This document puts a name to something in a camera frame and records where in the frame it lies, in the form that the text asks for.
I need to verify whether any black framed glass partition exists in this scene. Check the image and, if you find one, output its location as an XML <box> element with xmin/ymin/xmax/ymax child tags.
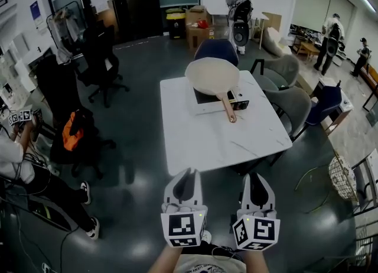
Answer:
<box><xmin>44</xmin><ymin>0</ymin><xmax>161</xmax><ymax>44</ymax></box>

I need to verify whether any white wire basket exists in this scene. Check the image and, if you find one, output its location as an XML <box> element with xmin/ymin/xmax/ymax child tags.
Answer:
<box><xmin>328</xmin><ymin>155</ymin><xmax>360</xmax><ymax>202</ymax></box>

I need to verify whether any person's right forearm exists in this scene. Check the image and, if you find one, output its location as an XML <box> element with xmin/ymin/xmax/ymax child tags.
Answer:
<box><xmin>239</xmin><ymin>248</ymin><xmax>268</xmax><ymax>273</ymax></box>

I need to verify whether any white bean bag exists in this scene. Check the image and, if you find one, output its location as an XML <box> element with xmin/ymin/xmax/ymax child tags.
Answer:
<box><xmin>261</xmin><ymin>26</ymin><xmax>292</xmax><ymax>57</ymax></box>

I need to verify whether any black office chair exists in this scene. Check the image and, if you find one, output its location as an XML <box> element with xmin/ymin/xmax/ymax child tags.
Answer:
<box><xmin>78</xmin><ymin>25</ymin><xmax>131</xmax><ymax>109</ymax></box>

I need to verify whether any person's white printed shirt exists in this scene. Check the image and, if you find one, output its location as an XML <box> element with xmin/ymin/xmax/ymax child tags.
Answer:
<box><xmin>176</xmin><ymin>243</ymin><xmax>247</xmax><ymax>273</ymax></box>

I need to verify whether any black gaming chair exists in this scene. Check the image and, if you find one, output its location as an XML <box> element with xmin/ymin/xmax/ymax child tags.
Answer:
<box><xmin>35</xmin><ymin>54</ymin><xmax>116</xmax><ymax>178</ymax></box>

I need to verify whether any low wooden table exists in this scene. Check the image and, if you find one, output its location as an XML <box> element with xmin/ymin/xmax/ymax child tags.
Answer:
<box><xmin>295</xmin><ymin>43</ymin><xmax>321</xmax><ymax>63</ymax></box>

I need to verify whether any green floor cable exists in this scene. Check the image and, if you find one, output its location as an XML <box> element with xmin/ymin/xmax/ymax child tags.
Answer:
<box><xmin>294</xmin><ymin>165</ymin><xmax>332</xmax><ymax>214</ymax></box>

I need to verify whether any black clothes rack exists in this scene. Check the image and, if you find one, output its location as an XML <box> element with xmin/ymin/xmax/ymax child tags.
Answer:
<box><xmin>45</xmin><ymin>0</ymin><xmax>82</xmax><ymax>57</ymax></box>

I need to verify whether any person's left forearm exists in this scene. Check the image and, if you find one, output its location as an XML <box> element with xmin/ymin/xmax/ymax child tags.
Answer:
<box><xmin>146</xmin><ymin>243</ymin><xmax>184</xmax><ymax>273</ymax></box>

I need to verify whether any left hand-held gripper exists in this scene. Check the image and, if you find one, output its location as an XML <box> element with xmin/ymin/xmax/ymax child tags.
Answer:
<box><xmin>161</xmin><ymin>168</ymin><xmax>207</xmax><ymax>248</ymax></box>

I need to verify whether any black bin with yellow lid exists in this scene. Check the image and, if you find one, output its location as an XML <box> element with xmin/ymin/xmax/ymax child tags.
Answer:
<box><xmin>165</xmin><ymin>7</ymin><xmax>187</xmax><ymax>40</ymax></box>

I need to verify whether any cream wok with wooden handle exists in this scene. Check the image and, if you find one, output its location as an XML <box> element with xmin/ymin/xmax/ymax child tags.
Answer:
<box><xmin>184</xmin><ymin>57</ymin><xmax>240</xmax><ymax>124</ymax></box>

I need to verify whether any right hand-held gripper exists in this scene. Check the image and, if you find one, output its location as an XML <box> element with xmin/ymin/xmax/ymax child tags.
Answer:
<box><xmin>232</xmin><ymin>173</ymin><xmax>281</xmax><ymax>251</ymax></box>

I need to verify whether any brown cardboard box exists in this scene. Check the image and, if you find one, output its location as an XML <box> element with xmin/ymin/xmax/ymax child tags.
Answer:
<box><xmin>185</xmin><ymin>5</ymin><xmax>215</xmax><ymax>50</ymax></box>

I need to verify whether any white induction cooker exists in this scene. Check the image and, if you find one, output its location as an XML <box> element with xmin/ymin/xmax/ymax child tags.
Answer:
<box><xmin>188</xmin><ymin>87</ymin><xmax>249</xmax><ymax>116</ymax></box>

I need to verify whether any navy upholstered chair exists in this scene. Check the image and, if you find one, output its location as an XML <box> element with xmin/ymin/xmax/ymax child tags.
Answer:
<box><xmin>194</xmin><ymin>38</ymin><xmax>239</xmax><ymax>67</ymax></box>
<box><xmin>305</xmin><ymin>85</ymin><xmax>343</xmax><ymax>126</ymax></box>

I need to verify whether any grey shell chair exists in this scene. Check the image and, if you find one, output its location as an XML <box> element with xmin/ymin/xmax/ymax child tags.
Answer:
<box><xmin>250</xmin><ymin>54</ymin><xmax>301</xmax><ymax>90</ymax></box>
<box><xmin>262</xmin><ymin>86</ymin><xmax>312</xmax><ymax>142</ymax></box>

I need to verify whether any orange backpack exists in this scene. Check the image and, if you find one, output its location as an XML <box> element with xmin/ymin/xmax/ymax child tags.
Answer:
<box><xmin>61</xmin><ymin>111</ymin><xmax>85</xmax><ymax>151</ymax></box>

